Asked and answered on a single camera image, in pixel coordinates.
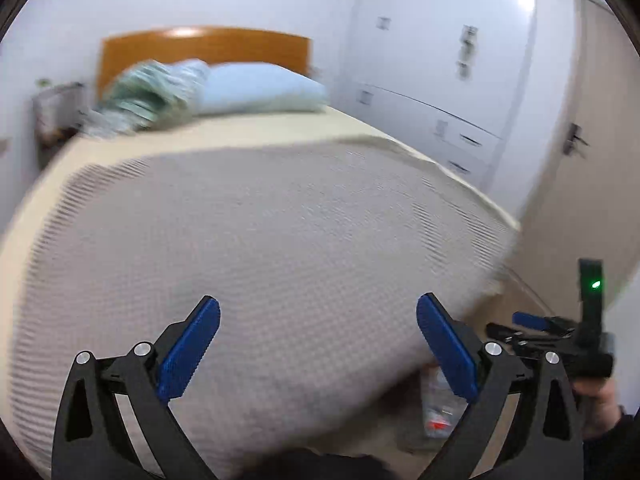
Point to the white built-in wardrobe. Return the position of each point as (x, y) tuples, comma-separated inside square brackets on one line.
[(425, 60)]

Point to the person's leg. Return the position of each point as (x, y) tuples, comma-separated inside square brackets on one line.
[(285, 467), (365, 467)]

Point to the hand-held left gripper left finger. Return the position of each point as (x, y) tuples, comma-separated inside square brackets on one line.
[(190, 350)]

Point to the person's right hand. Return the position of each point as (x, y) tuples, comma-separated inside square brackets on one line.
[(602, 405)]

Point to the clear plastic bin bag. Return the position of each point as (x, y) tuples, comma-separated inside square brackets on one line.
[(437, 400)]

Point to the person's right forearm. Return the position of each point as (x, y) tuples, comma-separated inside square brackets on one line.
[(612, 450)]

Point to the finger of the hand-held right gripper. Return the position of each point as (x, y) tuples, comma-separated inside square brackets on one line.
[(507, 334), (530, 319)]

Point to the wooden bed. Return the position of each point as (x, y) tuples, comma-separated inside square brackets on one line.
[(275, 127)]

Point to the small green box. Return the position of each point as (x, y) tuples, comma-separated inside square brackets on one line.
[(42, 83)]

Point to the brown checkered cloth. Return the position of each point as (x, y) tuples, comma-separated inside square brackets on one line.
[(300, 260)]

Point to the green floral quilt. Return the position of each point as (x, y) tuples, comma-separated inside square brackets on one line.
[(145, 95)]

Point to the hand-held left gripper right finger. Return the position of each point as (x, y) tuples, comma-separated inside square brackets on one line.
[(447, 350)]

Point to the person's right leg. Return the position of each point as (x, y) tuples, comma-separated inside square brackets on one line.
[(365, 467)]

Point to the person's left leg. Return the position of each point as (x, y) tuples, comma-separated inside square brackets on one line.
[(285, 467)]

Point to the beige door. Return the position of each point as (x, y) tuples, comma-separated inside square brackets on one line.
[(590, 110)]

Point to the light blue pillow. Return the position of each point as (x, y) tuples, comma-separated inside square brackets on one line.
[(260, 90)]

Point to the hanging white trinket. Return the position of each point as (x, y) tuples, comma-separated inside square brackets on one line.
[(467, 50)]

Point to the black metal bedside cart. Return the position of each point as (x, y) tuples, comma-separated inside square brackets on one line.
[(57, 115)]

